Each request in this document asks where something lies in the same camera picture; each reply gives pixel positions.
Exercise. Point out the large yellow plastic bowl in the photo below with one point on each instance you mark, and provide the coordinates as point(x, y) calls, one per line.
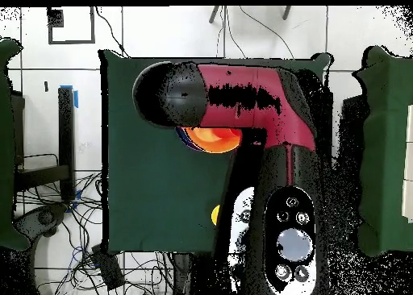
point(206, 145)

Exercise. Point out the orange-red plastic cup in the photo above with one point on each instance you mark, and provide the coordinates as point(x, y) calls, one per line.
point(227, 133)

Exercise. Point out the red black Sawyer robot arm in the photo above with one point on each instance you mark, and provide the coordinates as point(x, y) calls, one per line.
point(290, 127)

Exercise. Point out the yellow plastic cup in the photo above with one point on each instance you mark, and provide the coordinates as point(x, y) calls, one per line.
point(215, 215)

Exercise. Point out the dark green tablecloth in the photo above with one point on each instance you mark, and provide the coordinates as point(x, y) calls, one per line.
point(145, 195)

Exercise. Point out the grey tripod leg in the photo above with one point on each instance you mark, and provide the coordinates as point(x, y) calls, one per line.
point(214, 15)
point(286, 14)

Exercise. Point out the blue tape strip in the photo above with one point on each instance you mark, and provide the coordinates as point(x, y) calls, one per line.
point(76, 99)

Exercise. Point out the black power strip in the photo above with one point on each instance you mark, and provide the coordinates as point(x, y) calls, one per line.
point(108, 269)

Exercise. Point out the green cloth side table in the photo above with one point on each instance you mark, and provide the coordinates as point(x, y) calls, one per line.
point(6, 146)
point(384, 146)

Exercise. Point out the white boxes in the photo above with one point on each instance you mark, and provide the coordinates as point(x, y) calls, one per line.
point(409, 162)

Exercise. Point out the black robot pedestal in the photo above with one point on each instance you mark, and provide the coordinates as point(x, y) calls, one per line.
point(193, 275)

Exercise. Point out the black pedestal leg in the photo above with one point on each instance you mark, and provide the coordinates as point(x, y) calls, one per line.
point(45, 217)

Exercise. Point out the black square frame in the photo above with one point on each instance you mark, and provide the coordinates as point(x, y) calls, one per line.
point(71, 42)

